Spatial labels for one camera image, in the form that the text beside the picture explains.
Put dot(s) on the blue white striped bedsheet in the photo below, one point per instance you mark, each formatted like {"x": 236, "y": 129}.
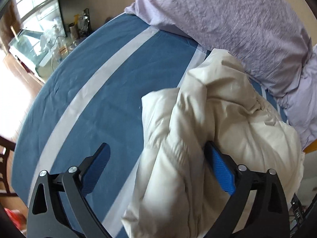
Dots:
{"x": 94, "y": 97}

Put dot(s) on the black flat monitor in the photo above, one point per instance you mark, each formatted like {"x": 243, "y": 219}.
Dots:
{"x": 62, "y": 5}

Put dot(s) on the cluttered glass side table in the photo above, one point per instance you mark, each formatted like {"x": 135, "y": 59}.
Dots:
{"x": 42, "y": 52}

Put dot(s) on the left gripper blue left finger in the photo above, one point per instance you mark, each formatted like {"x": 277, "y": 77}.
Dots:
{"x": 47, "y": 217}

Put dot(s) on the lavender duvet right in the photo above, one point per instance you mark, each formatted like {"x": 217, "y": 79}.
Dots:
{"x": 300, "y": 104}

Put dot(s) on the lavender pillow left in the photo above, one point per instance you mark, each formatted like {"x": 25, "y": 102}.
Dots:
{"x": 267, "y": 36}

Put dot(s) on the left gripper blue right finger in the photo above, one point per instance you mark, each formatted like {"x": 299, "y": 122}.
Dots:
{"x": 269, "y": 214}

